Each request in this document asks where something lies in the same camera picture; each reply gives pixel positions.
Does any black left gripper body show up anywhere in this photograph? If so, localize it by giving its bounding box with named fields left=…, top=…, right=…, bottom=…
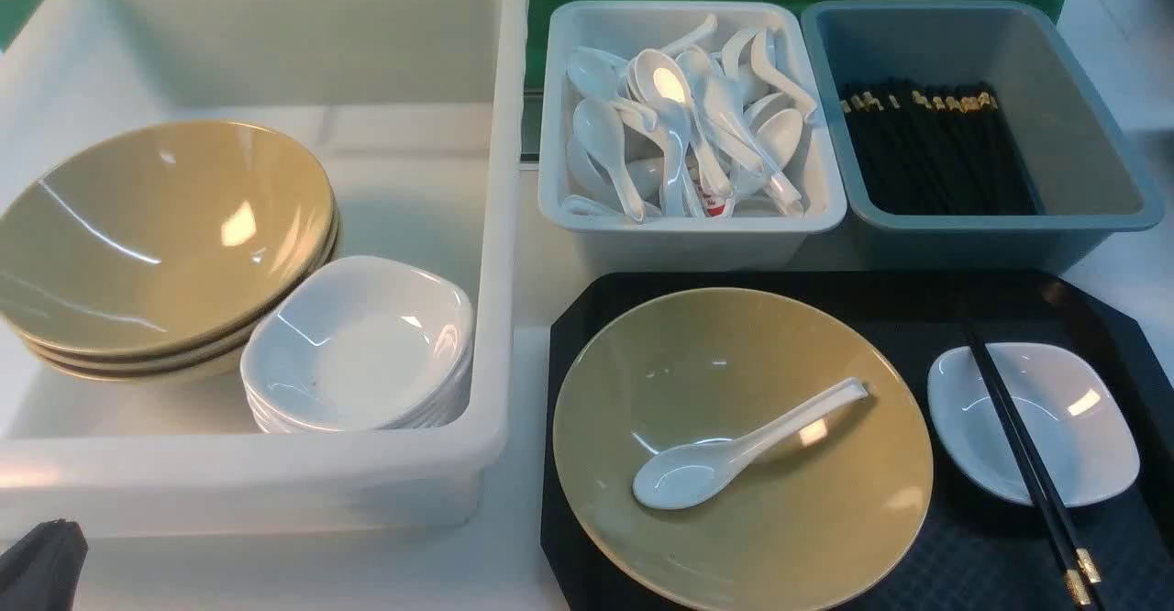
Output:
left=1, top=518, right=89, bottom=610

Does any white ceramic soup spoon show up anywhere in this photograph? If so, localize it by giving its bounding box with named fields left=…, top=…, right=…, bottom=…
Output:
left=632, top=377, right=869, bottom=510

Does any olive noodle bowl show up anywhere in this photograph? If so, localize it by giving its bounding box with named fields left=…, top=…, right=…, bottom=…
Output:
left=540, top=286, right=935, bottom=610

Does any black chopstick gold tip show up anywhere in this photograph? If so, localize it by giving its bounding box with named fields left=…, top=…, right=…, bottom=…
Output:
left=966, top=330, right=1102, bottom=590
left=958, top=307, right=1102, bottom=610

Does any white square sauce dish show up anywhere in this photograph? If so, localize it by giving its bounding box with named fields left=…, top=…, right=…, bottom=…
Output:
left=927, top=342, right=1140, bottom=509

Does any bottom olive bowl in stack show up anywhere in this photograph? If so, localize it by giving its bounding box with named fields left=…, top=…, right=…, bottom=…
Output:
left=21, top=219, right=343, bottom=383

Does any middle olive bowl in stack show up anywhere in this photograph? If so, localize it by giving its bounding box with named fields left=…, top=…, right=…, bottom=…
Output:
left=18, top=217, right=340, bottom=372

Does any stack of white sauce dishes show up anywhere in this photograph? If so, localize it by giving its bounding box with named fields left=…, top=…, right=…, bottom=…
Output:
left=239, top=256, right=475, bottom=434

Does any large white plastic tub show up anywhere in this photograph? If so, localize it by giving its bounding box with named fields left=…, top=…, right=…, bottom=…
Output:
left=4, top=0, right=527, bottom=541

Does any pile of white soup spoons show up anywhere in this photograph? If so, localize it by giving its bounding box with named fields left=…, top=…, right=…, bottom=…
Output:
left=558, top=12, right=825, bottom=226

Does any light grey spoon bin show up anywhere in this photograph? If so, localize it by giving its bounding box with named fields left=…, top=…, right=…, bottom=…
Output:
left=539, top=1, right=848, bottom=275

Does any black serving tray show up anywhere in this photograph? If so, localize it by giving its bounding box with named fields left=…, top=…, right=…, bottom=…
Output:
left=547, top=270, right=1173, bottom=610

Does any bundle of black chopsticks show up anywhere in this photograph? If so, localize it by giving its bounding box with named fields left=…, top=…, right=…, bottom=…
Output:
left=839, top=78, right=1045, bottom=217

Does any blue-grey chopstick bin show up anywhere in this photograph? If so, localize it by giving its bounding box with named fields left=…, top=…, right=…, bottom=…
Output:
left=801, top=0, right=1163, bottom=271

